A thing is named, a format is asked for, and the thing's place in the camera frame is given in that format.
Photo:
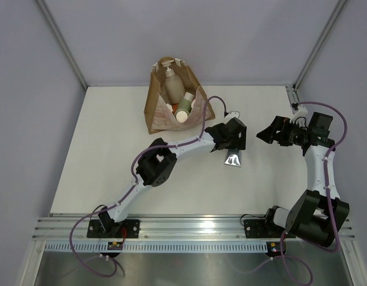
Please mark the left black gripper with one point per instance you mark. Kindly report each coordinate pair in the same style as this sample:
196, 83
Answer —
238, 142

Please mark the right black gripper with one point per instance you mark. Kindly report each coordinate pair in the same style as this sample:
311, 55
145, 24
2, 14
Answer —
268, 134

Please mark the silver blue tube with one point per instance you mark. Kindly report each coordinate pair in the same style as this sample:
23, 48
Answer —
233, 158

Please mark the green bottle front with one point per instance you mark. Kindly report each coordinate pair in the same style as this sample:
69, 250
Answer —
184, 107

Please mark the orange blue pump bottle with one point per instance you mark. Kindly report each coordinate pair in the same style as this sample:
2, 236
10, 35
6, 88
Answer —
175, 106

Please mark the jute canvas tote bag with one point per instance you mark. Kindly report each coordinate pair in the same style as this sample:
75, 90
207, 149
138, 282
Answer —
158, 108

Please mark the beige pump bottle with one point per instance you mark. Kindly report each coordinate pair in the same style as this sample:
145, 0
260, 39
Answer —
173, 83

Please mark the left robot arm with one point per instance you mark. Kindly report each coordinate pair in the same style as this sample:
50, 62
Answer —
153, 167

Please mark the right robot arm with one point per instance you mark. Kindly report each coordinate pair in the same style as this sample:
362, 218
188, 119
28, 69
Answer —
319, 213

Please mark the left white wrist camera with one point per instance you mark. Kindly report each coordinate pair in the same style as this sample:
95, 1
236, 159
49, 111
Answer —
232, 114

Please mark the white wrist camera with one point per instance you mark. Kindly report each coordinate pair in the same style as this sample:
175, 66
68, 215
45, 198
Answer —
300, 112
232, 114

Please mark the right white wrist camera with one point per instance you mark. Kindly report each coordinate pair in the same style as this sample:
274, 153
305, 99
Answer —
300, 112

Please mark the right aluminium frame post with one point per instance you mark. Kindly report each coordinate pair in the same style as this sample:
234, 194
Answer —
323, 36

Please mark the aluminium frame post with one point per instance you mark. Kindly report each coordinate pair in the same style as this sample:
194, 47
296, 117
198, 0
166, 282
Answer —
62, 43
323, 36

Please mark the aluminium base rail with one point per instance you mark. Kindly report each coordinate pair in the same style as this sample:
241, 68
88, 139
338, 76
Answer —
203, 199

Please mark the white slotted cable duct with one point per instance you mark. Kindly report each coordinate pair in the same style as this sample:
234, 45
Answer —
171, 247

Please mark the left aluminium frame post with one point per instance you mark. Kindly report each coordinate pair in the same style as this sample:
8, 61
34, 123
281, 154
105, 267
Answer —
62, 43

